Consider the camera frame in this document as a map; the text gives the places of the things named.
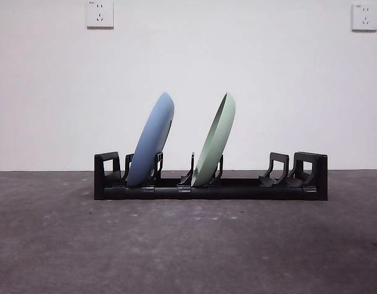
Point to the black plastic plate rack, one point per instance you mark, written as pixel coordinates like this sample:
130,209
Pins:
237,192

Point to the pale blue round plate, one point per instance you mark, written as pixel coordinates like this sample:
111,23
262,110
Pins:
151,141

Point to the white wall socket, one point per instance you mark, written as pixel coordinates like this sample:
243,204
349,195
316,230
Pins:
100,15
364,17

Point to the pale green round plate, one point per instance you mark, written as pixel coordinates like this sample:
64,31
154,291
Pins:
215,141

